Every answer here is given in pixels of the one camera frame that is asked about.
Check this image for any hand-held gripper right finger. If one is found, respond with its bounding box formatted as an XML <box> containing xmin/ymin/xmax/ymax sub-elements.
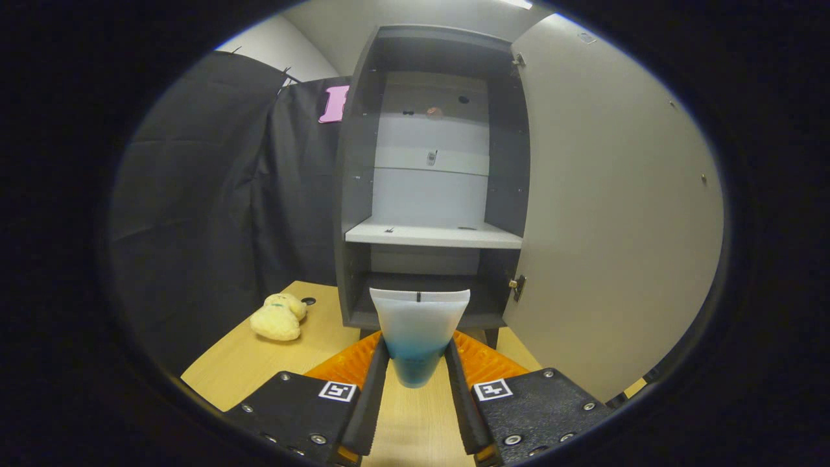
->
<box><xmin>444</xmin><ymin>329</ymin><xmax>613</xmax><ymax>467</ymax></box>

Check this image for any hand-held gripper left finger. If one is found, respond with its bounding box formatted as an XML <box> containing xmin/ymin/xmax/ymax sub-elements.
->
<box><xmin>224</xmin><ymin>331</ymin><xmax>391</xmax><ymax>467</ymax></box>

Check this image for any white and blue tube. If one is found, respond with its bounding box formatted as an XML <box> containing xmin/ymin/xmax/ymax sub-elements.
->
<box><xmin>370</xmin><ymin>288</ymin><xmax>471</xmax><ymax>389</ymax></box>

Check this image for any beige cabinet door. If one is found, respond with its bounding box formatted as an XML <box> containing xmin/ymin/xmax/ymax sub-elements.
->
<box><xmin>503</xmin><ymin>13</ymin><xmax>725</xmax><ymax>404</ymax></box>

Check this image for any yellow plush toy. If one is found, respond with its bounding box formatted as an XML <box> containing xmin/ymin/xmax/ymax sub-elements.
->
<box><xmin>250</xmin><ymin>293</ymin><xmax>308</xmax><ymax>342</ymax></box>

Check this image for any white cabinet shelf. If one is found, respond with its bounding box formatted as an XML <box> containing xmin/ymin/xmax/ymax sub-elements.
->
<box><xmin>345</xmin><ymin>216</ymin><xmax>523</xmax><ymax>250</ymax></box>

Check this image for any dark grey cabinet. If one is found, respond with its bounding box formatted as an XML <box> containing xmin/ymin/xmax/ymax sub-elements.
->
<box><xmin>332</xmin><ymin>25</ymin><xmax>532</xmax><ymax>351</ymax></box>

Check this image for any black backdrop cloth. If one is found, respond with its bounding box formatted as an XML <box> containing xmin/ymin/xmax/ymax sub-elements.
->
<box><xmin>107</xmin><ymin>51</ymin><xmax>354</xmax><ymax>377</ymax></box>

